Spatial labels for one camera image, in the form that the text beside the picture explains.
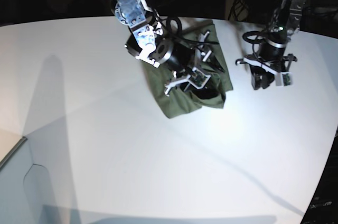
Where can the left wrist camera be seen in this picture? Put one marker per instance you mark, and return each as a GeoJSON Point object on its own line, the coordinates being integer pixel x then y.
{"type": "Point", "coordinates": [283, 79]}

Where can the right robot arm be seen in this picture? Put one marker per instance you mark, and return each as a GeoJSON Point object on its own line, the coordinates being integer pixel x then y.
{"type": "Point", "coordinates": [146, 28]}

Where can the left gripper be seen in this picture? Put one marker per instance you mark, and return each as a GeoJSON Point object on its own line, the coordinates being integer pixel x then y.
{"type": "Point", "coordinates": [272, 68]}

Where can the olive green t-shirt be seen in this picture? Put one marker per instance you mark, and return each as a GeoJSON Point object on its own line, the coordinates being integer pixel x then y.
{"type": "Point", "coordinates": [182, 99]}

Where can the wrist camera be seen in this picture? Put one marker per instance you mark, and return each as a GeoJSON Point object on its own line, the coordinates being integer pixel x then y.
{"type": "Point", "coordinates": [199, 78]}
{"type": "Point", "coordinates": [283, 79]}

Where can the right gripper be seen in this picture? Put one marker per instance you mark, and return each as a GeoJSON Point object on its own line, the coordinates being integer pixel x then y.
{"type": "Point", "coordinates": [181, 60]}

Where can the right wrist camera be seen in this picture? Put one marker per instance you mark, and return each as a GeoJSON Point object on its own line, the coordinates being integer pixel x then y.
{"type": "Point", "coordinates": [199, 78]}

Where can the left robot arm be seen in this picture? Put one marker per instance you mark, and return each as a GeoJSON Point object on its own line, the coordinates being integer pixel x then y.
{"type": "Point", "coordinates": [271, 42]}

